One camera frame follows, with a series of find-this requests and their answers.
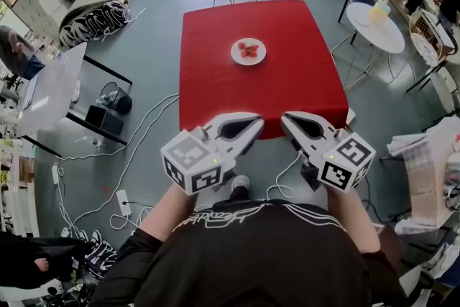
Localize black mesh waste bin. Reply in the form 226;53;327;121
98;81;133;115

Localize tall cardboard box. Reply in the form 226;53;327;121
404;147;454;224

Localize long white cable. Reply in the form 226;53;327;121
55;93;180;161

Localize white plastic chair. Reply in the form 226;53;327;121
429;60;460;119

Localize grey desk with black legs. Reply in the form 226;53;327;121
14;42;133;157

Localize person's left forearm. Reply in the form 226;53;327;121
136;183;202;245

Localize dark-framed window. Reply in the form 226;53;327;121
0;0;22;29

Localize white shelf unit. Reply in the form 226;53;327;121
0;139;40;238

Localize black-white patterned helmet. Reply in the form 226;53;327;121
84;229;119;280

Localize red cloth covered table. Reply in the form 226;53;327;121
178;0;349;141

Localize round white side table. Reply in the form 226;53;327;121
330;2;406;91

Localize black cable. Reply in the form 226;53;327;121
362;175;396;224

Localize checked cloth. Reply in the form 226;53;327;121
386;116;460;170

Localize person's black shirt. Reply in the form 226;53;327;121
88;199;410;307

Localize pile of black patterned bags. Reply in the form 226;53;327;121
59;0;132;50

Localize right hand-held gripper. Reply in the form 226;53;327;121
280;111;377;195

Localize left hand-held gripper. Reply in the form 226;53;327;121
160;112;266;196

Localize clear plastic bottle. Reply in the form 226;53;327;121
74;135;102;147

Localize brown wooden chair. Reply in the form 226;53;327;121
373;222;403;274

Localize pale yellow bottle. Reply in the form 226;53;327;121
369;0;392;26

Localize black box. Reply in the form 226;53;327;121
85;104;124;134

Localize white cabinets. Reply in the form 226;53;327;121
10;0;73;44

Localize person's white shoe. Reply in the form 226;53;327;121
229;174;252;192

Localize person's right forearm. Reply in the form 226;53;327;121
325;186;382;255

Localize white round plate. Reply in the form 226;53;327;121
230;37;267;66

